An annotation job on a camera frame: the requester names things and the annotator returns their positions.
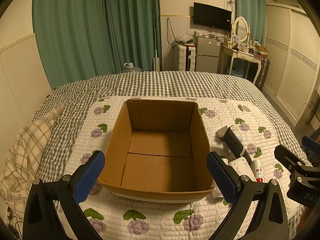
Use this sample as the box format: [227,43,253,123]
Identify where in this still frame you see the white red-capped bottle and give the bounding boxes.
[250,159,264,183]

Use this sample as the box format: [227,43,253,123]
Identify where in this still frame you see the white power adapter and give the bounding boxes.
[228,157,256,182]

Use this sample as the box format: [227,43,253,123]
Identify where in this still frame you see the black remote control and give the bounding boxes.
[222,127,252,165]

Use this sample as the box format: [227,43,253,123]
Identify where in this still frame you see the brown cardboard box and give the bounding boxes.
[98,99,213,203]

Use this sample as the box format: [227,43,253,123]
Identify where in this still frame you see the white floral quilted mat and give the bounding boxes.
[65,96,298,239]

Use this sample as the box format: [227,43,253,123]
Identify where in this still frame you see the beige plaid blanket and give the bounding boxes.
[1,106,64,239]

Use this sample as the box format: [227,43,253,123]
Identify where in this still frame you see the dark suitcase by wardrobe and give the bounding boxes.
[255,58,270,90]

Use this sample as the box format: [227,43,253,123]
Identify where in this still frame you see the clear water jug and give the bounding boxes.
[122,62,143,73]

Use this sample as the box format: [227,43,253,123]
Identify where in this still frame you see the white louvered wardrobe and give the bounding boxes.
[263,4,319,126]

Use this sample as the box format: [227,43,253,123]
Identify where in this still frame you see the white dressing table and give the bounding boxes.
[217,44,263,85]

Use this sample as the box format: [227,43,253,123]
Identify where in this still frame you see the white floor mop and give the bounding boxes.
[153,15,160,72]

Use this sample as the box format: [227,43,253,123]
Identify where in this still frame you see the silver small fridge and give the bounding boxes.
[195,36,220,74]

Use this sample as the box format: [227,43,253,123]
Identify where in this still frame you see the green curtain left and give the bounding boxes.
[32,0,161,88]

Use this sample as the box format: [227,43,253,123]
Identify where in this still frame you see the green curtain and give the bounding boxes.
[236,0,266,45]
[32,0,161,88]

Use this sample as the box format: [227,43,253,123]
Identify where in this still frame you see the oval white vanity mirror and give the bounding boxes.
[232,16,250,42]

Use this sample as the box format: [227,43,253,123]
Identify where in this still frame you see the white suitcase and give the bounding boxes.
[174,44,196,72]

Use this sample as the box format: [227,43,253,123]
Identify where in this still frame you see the green curtain right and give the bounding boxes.
[236,0,266,45]

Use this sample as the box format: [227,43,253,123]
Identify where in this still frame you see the black wall television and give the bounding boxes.
[193,2,232,31]

